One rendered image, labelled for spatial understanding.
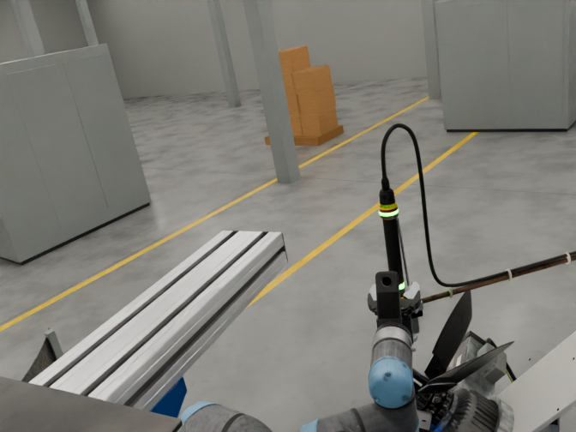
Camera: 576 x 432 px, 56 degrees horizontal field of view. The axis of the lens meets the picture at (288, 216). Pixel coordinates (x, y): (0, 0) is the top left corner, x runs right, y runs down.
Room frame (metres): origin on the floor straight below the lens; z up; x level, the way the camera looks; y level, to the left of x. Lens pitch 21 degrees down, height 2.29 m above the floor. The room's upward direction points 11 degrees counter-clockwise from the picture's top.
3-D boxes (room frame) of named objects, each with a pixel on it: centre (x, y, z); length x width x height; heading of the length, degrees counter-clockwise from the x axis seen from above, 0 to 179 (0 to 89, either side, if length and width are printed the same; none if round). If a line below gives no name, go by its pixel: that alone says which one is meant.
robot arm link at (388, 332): (0.88, -0.15, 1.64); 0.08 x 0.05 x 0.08; 74
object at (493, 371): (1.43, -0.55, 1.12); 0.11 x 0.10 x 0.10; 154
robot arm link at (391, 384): (0.81, -0.13, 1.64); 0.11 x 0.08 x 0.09; 164
